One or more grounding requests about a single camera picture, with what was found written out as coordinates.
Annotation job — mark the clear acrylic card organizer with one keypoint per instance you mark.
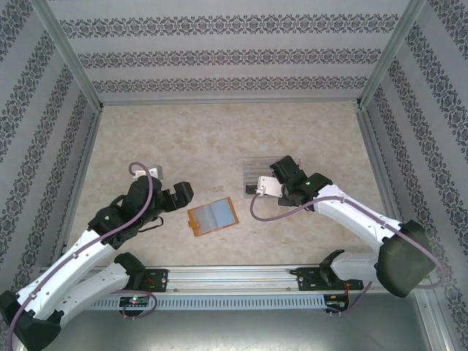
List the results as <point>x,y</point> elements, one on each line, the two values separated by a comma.
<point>256,170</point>

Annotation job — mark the orange leather card holder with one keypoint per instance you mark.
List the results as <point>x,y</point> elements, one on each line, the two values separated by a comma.
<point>215,215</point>

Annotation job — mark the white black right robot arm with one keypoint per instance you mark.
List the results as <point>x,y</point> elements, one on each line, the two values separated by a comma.
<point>358,219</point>

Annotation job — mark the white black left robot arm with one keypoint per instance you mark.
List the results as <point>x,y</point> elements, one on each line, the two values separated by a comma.
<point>55,276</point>

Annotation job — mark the black credit card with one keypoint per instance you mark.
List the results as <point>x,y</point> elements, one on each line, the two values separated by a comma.
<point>251,191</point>

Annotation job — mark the grey metal panel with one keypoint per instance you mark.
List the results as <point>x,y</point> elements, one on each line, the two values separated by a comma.
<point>234,332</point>

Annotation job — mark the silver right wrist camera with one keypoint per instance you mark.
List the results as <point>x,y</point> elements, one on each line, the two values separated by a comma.
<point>270,185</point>

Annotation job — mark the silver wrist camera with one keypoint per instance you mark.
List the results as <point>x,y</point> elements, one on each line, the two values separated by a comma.
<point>155,170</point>
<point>270,185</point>

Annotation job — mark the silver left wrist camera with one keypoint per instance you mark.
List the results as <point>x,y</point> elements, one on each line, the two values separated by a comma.
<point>155,170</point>

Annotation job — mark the aluminium frame beam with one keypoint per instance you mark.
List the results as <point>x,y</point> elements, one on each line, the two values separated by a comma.
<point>79,175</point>
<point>234,103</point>
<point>373,146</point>

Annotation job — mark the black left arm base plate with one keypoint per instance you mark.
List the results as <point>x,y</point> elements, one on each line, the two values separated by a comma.
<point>159,279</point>

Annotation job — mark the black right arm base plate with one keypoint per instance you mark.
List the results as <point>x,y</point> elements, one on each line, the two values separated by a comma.
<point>307,279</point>

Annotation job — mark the aluminium mounting rail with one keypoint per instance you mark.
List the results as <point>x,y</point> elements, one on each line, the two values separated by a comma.
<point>234,278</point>

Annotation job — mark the aluminium frame post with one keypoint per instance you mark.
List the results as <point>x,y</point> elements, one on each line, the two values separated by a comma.
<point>433,321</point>
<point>75,55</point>
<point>387,55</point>

